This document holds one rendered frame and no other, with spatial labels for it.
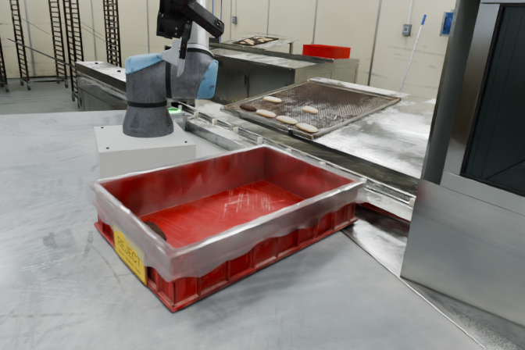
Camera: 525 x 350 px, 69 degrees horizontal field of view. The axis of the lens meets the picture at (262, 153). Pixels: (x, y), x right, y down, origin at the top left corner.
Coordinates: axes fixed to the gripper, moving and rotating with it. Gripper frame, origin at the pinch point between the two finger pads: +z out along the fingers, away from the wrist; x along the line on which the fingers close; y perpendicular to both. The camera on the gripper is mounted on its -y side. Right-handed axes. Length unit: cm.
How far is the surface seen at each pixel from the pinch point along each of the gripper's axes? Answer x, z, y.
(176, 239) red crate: 51, 2, -4
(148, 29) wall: -619, 454, 99
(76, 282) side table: 62, -3, 11
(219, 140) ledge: 0.0, 31.7, -15.1
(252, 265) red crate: 59, -8, -17
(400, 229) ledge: 47, -5, -50
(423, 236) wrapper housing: 57, -20, -43
